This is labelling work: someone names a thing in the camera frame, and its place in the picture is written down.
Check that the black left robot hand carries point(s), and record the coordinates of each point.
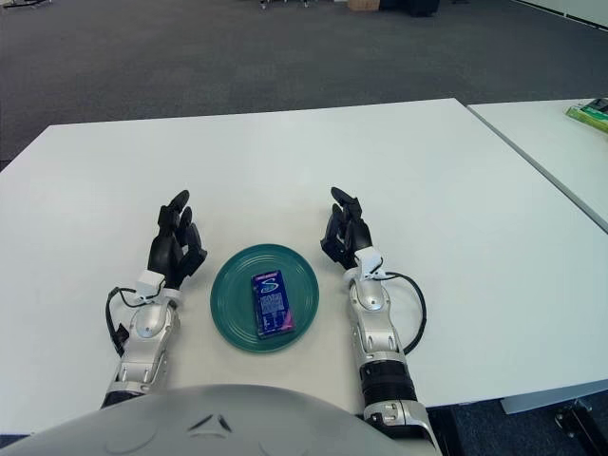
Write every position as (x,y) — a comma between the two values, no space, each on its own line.
(166,252)

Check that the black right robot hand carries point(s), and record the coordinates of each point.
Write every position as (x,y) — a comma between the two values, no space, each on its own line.
(356,230)

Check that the blue gum box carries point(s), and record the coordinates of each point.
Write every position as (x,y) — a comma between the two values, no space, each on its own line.
(273,304)

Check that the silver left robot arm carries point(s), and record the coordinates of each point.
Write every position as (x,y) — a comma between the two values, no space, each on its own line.
(147,328)

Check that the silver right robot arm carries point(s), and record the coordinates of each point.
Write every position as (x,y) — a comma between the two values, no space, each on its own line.
(377,328)

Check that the green ribbed plate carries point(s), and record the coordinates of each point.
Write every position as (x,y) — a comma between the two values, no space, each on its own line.
(228,304)

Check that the grey robot torso shell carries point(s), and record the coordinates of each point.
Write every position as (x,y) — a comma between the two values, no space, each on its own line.
(142,427)

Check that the brown cardboard box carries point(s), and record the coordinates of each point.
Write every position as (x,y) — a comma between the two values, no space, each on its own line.
(363,5)

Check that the black bulky background object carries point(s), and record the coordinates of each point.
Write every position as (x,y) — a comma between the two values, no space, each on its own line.
(408,5)

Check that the black office chair casters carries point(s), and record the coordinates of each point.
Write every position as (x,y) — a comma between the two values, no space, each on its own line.
(262,5)

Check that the green flat box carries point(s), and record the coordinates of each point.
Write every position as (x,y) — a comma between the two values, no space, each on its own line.
(591,119)

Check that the black object on green box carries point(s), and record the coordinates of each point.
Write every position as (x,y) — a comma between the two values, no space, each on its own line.
(598,103)

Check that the black floor stand base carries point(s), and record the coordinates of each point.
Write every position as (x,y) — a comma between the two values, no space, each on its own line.
(28,4)

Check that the black table foot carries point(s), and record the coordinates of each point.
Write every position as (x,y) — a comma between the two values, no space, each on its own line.
(577,426)

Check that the white table frame beam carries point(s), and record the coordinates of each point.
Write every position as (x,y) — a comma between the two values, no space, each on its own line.
(525,403)

